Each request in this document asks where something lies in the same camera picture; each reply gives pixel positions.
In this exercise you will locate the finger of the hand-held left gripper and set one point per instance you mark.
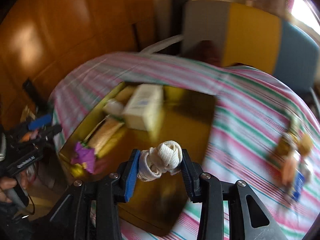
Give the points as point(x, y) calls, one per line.
point(40, 122)
point(51, 132)

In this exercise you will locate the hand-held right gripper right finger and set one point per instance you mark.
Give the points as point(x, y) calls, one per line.
point(188, 177)

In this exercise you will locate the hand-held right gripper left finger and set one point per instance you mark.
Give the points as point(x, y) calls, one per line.
point(132, 172)

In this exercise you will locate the knotted white bandage roll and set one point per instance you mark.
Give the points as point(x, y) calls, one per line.
point(165, 157)

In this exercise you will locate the purple item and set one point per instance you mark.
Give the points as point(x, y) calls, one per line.
point(83, 157)

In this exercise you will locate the pale green small box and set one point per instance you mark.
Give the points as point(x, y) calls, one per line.
point(106, 132)

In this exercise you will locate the gold metal tin box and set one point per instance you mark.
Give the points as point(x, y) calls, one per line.
point(180, 120)

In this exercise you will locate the tall white carton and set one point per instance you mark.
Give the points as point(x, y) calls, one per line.
point(142, 107)

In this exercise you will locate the pale yellow sponge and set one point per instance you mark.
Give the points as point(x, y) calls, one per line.
point(123, 93)

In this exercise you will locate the yellow packet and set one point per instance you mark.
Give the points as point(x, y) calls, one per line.
point(285, 142)

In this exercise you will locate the blue packet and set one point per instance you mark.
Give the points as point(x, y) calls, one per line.
point(298, 183)

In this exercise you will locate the coarse golden sponge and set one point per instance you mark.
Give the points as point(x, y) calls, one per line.
point(306, 145)

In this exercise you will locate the person's left hand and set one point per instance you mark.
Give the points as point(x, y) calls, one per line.
point(6, 188)

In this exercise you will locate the black bar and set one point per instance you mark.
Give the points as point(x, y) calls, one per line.
point(31, 90)

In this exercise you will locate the striped tablecloth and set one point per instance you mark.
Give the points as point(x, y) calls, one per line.
point(250, 100)

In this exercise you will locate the wooden wardrobe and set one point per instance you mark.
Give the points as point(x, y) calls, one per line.
point(75, 30)

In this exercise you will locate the peach coloured item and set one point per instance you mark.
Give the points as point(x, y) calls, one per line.
point(290, 167)

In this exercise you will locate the dark red cloth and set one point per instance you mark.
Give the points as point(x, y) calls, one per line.
point(207, 51)

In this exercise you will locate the grey yellow blue chair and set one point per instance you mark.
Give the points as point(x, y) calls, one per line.
point(250, 35)

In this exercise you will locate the black rolled mat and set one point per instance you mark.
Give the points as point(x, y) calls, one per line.
point(178, 20)

